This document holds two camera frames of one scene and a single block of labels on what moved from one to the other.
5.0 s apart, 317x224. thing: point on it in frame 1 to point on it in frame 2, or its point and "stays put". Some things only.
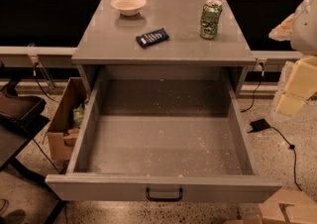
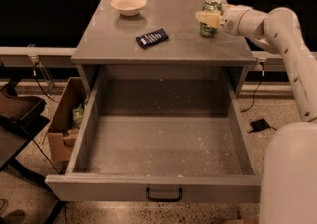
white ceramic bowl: [129, 5] stays put
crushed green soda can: [210, 17] stays put
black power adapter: [258, 125] stays put
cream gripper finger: [283, 32] to [236, 18]
